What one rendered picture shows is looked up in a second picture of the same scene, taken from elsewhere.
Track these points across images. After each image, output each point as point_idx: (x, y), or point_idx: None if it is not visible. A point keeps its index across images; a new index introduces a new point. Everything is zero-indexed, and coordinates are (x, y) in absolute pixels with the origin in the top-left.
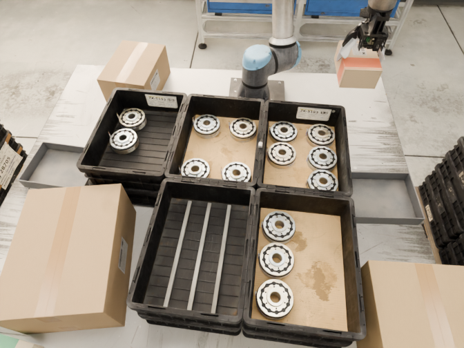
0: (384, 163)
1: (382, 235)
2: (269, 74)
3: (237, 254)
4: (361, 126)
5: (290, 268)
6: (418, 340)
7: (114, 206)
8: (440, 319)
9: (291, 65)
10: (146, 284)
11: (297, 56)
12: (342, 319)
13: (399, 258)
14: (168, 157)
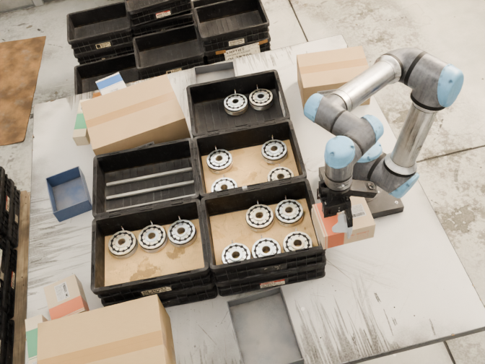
0: (320, 340)
1: (224, 344)
2: (362, 175)
3: None
4: (372, 308)
5: (145, 247)
6: (99, 333)
7: (164, 123)
8: (117, 350)
9: (386, 191)
10: (120, 167)
11: (395, 189)
12: None
13: (202, 361)
14: (212, 132)
